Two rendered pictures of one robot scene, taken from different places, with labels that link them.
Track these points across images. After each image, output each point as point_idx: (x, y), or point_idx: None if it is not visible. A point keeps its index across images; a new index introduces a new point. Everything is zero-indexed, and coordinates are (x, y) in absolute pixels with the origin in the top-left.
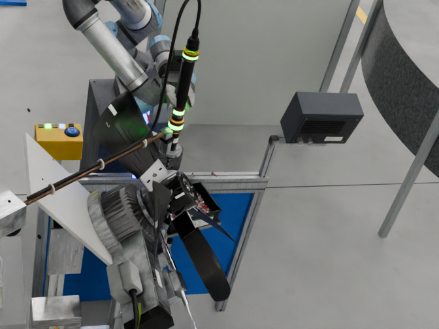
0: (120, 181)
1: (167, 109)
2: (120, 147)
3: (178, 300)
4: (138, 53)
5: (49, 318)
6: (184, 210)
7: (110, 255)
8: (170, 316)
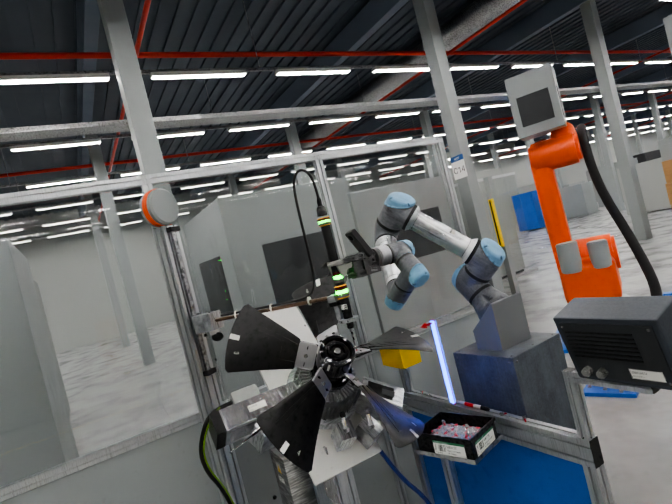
0: (442, 404)
1: (521, 350)
2: (309, 308)
3: (263, 437)
4: (486, 289)
5: (274, 452)
6: (324, 369)
7: None
8: (223, 428)
